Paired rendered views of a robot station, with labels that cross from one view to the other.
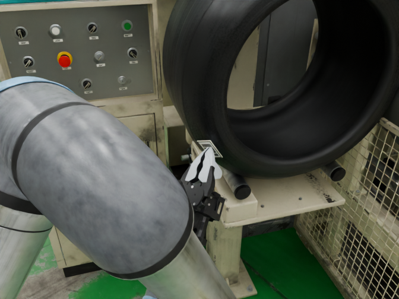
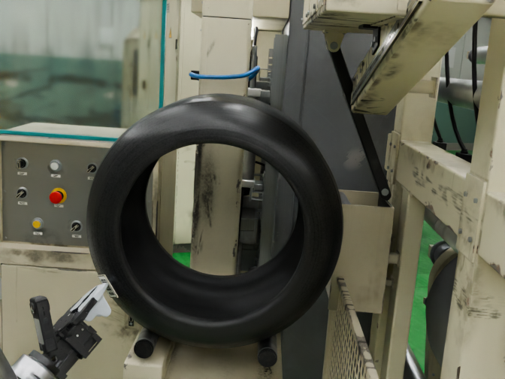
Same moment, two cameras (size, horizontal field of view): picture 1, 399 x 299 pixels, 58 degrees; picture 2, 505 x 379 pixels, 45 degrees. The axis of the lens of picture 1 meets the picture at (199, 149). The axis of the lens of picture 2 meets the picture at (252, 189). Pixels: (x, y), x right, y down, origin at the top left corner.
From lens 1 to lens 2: 0.81 m
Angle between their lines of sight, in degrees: 25
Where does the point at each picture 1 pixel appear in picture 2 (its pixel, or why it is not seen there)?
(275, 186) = (213, 368)
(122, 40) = not seen: hidden behind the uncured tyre
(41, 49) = (37, 182)
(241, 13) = (131, 155)
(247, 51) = (225, 209)
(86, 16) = (89, 156)
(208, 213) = (71, 343)
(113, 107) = not seen: hidden behind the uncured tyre
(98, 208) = not seen: outside the picture
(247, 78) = (225, 241)
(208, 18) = (110, 156)
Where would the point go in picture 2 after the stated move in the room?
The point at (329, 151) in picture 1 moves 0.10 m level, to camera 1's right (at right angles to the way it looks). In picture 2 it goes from (244, 319) to (288, 328)
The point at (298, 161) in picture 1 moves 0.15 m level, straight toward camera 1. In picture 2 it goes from (206, 323) to (158, 346)
